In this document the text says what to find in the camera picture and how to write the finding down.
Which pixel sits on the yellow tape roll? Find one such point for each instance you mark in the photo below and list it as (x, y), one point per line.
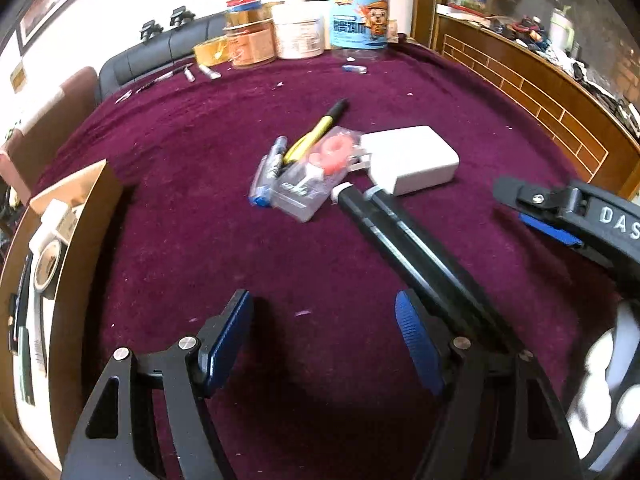
(210, 50)

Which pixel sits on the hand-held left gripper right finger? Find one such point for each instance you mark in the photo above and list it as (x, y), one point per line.
(415, 340)

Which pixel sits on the orange label jar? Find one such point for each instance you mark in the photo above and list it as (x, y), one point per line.
(250, 45)

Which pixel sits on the purple tablecloth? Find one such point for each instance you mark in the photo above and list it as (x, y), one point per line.
(200, 240)

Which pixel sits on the wall switch plate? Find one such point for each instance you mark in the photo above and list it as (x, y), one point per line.
(18, 77)

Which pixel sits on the clear thin pen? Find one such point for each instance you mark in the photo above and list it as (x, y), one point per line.
(189, 74)
(210, 71)

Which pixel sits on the yellow black pen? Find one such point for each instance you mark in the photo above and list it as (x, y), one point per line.
(322, 122)

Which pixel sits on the cardboard box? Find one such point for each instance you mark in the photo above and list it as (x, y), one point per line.
(95, 220)

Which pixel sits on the black utility knife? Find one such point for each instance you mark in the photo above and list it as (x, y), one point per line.
(20, 305)

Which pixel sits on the person's right hand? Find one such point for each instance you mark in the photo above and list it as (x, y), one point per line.
(600, 360)

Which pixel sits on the framed wall picture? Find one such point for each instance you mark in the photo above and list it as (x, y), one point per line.
(60, 0)

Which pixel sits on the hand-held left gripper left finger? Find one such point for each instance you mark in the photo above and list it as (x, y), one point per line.
(227, 345)

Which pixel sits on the cartoon label clear jar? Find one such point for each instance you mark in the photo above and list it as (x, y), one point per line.
(357, 20)

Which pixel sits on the black leather sofa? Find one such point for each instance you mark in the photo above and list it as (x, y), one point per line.
(145, 60)

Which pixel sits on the small battery near jar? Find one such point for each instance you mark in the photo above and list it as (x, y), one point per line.
(355, 68)

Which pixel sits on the white tube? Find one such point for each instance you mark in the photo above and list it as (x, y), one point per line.
(27, 375)

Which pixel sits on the wooden lattice sideboard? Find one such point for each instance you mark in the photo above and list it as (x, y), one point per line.
(525, 85)

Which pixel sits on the white plastic jar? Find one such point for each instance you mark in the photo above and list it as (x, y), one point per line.
(297, 35)

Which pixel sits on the white power bank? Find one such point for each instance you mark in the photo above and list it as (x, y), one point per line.
(415, 160)

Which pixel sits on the correction tape clear package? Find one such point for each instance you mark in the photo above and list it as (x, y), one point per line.
(327, 155)

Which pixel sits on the black clip device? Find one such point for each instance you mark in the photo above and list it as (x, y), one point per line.
(151, 31)
(182, 16)

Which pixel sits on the short silver pen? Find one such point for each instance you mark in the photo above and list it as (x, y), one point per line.
(124, 96)

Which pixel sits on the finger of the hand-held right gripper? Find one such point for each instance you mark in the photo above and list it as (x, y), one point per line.
(530, 195)
(550, 230)

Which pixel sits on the white power adapter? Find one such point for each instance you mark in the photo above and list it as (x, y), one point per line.
(52, 215)

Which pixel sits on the black pen white tip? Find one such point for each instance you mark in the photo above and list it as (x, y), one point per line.
(440, 270)
(372, 232)

